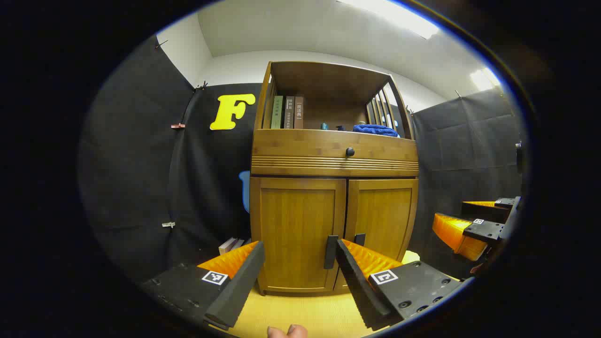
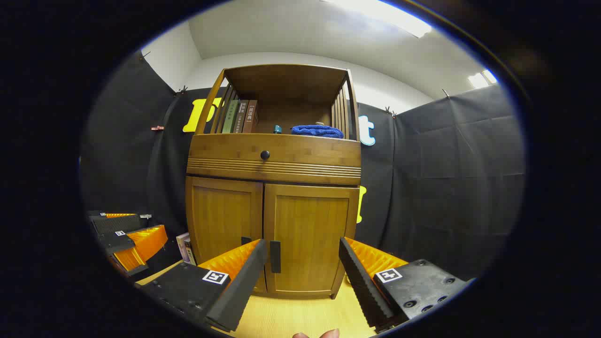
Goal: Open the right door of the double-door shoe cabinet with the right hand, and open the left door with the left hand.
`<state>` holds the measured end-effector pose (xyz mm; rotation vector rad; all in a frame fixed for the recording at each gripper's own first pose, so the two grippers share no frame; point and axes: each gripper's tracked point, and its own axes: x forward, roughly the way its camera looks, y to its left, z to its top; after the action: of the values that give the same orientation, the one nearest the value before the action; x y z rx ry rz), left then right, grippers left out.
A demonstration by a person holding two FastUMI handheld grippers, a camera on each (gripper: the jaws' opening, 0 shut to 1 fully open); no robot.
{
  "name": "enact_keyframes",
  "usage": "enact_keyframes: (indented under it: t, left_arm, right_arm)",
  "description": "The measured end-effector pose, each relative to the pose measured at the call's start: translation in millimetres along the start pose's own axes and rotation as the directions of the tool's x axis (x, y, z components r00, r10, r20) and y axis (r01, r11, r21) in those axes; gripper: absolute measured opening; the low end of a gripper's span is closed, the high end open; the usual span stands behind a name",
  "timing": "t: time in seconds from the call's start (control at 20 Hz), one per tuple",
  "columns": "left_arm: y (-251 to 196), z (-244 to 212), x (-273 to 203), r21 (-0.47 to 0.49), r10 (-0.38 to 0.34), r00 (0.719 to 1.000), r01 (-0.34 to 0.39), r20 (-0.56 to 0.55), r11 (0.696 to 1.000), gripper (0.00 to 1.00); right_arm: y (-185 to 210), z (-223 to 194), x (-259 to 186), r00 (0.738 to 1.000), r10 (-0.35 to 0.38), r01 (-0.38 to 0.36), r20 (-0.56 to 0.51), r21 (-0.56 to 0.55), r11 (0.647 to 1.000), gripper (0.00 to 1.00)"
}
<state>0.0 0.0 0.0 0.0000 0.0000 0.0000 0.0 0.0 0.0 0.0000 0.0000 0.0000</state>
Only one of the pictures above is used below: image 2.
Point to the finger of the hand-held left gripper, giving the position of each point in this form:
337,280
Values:
115,224
141,244

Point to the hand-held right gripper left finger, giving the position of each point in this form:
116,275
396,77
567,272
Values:
239,291

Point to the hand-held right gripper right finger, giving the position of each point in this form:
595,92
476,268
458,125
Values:
361,286

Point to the wooden cabinet door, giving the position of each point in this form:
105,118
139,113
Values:
310,225
220,216

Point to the wooden double-door shoe cabinet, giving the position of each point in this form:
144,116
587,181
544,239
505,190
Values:
286,80

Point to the pale book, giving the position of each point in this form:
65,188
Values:
184,246

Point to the dark brown book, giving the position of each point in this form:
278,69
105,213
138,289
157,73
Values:
240,117

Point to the blue towel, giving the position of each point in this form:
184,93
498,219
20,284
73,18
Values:
317,131

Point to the reddish brown book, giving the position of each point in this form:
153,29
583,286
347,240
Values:
250,117

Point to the small ceiling light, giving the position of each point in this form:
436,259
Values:
482,79

